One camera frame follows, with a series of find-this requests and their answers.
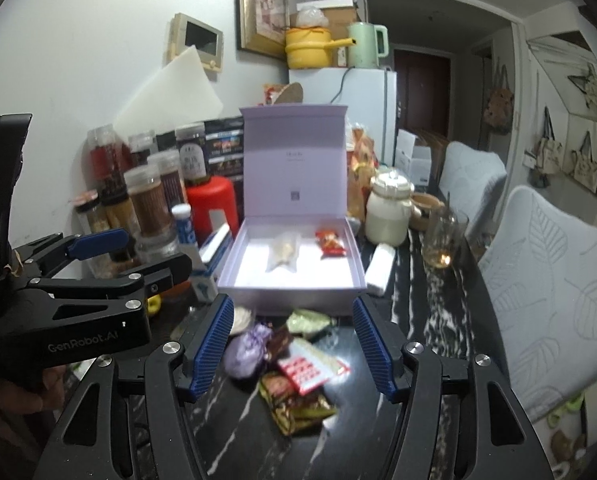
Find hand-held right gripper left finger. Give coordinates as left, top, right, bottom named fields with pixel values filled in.
left=38, top=292, right=236, bottom=480

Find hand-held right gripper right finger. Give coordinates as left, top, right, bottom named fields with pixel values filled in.
left=352, top=295, right=554, bottom=480

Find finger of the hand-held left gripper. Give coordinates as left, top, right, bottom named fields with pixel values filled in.
left=28, top=253, right=193, bottom=306
left=13, top=228, right=129, bottom=276

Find red and white packet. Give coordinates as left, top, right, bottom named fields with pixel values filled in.
left=277, top=337, right=351, bottom=395

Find brown and green snack packet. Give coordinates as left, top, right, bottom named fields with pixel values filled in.
left=258, top=372, right=338, bottom=436

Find lavender gift box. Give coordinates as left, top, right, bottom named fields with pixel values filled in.
left=217, top=104, right=368, bottom=308

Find person's left hand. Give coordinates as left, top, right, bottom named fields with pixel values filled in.
left=0, top=364, right=68, bottom=417

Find white round sachet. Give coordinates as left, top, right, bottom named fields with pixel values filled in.
left=231, top=305, right=256, bottom=336

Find blue and white tube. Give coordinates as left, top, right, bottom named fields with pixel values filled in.
left=172, top=204, right=199, bottom=261

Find group of spice jars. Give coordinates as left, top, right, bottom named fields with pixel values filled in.
left=70, top=122, right=213, bottom=281

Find dark brown snack packet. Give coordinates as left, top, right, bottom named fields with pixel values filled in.
left=266, top=326, right=294, bottom=361

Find red plastic container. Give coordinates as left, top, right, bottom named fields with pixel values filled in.
left=186, top=176, right=242, bottom=252

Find white tissue pack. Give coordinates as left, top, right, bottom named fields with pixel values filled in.
left=365, top=242, right=396, bottom=296

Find clear packet with beige contents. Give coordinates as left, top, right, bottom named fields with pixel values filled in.
left=266, top=232, right=301, bottom=273

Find red snack packet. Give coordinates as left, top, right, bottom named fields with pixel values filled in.
left=315, top=230, right=346, bottom=259

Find clear glass cup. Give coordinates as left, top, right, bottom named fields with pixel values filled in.
left=425, top=205, right=471, bottom=269

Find black printed box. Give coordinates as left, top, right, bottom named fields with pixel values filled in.
left=156, top=116, right=244, bottom=183

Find cream ceramic jar with lid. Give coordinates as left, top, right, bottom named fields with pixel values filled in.
left=365, top=167, right=414, bottom=247

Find beige ceramic bowl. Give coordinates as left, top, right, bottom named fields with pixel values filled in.
left=409, top=192, right=446, bottom=231

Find white foam board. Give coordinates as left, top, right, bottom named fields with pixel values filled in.
left=113, top=45, right=224, bottom=137

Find white leaf-pattern chair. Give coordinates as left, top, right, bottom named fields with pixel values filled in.
left=478, top=185, right=597, bottom=422
left=437, top=141, right=508, bottom=242

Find white cardboard box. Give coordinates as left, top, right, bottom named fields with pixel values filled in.
left=394, top=129, right=432, bottom=184

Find green slippers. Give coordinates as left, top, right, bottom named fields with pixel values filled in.
left=548, top=392, right=587, bottom=429

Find flat brown cardboard boxes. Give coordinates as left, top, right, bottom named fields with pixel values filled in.
left=418, top=130, right=452, bottom=187

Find round woven trivet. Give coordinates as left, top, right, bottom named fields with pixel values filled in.
left=277, top=82, right=304, bottom=106

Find white fridge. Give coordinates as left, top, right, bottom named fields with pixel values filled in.
left=288, top=66, right=398, bottom=167

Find yellow pot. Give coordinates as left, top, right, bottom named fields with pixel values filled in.
left=284, top=26, right=359, bottom=70

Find dark brown door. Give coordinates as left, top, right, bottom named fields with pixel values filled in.
left=393, top=49, right=451, bottom=139

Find beige tote bag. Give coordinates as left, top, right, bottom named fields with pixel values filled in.
left=565, top=130, right=597, bottom=194
left=533, top=107, right=564, bottom=189

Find gold framed picture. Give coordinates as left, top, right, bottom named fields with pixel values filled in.
left=236, top=0, right=290, bottom=61

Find brown patterned tote bag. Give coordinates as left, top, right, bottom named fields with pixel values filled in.
left=483, top=57, right=514, bottom=136

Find clear plastic bag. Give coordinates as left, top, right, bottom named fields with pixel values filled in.
left=297, top=6, right=329, bottom=29

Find green electric kettle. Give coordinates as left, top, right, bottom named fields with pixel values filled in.
left=347, top=21, right=390, bottom=69

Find brown cardboard box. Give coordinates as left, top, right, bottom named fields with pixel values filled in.
left=303, top=0, right=368, bottom=41

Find beige wall intercom panel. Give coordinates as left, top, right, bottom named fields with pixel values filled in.
left=168, top=12, right=224, bottom=75

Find black power cable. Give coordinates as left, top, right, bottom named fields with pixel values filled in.
left=328, top=66, right=352, bottom=106

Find star drawing wall hanging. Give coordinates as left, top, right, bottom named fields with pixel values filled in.
left=528, top=35, right=597, bottom=129

